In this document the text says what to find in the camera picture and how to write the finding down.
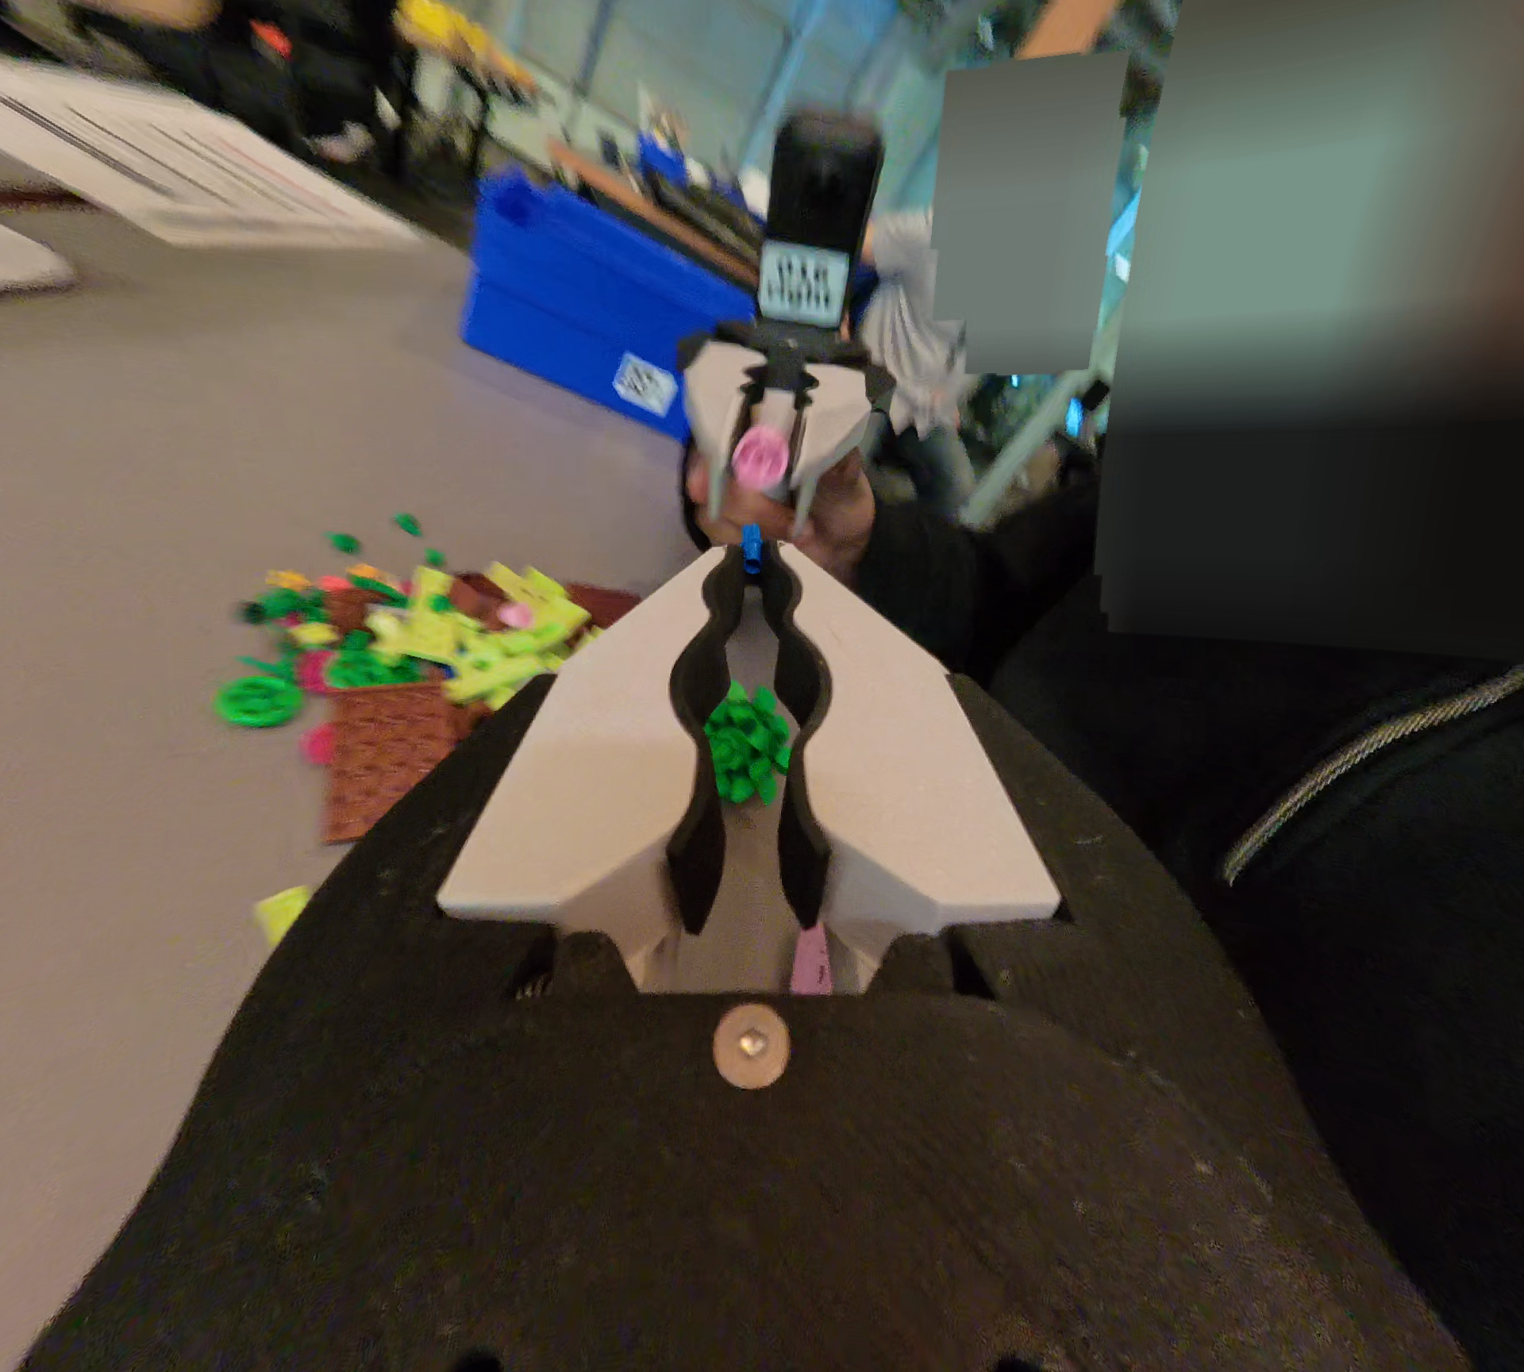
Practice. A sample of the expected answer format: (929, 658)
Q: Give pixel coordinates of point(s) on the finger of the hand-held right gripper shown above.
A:
(714, 401)
(835, 419)

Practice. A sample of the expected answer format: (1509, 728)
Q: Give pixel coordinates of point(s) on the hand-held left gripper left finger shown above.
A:
(559, 799)

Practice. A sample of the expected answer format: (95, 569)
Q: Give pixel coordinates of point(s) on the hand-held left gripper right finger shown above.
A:
(929, 799)

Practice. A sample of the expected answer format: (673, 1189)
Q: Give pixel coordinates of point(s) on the pink tube piece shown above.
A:
(759, 456)

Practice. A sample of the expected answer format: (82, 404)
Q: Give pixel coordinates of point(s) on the blue pin piece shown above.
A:
(752, 550)

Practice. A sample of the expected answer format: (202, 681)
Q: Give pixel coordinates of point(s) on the toy flower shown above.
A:
(815, 960)

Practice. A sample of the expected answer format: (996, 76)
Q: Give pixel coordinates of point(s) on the pile of toy bricks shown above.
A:
(454, 621)

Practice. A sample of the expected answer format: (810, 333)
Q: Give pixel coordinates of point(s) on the person's right forearm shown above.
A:
(953, 587)

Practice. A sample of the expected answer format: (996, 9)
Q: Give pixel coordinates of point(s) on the person's right hand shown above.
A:
(835, 526)

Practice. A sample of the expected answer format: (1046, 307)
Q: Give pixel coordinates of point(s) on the green toy flower stem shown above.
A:
(747, 742)

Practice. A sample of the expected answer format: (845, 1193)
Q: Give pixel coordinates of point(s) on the blue plastic bin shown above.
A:
(559, 288)

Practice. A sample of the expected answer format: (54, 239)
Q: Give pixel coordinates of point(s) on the small lime green plate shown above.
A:
(283, 911)

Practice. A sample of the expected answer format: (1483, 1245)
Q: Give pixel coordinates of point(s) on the yellow plastic bin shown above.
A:
(454, 28)

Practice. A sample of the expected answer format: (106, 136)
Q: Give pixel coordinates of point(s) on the printed paper sheet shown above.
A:
(180, 152)

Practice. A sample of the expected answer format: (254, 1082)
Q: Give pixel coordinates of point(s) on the white lamp base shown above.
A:
(30, 258)

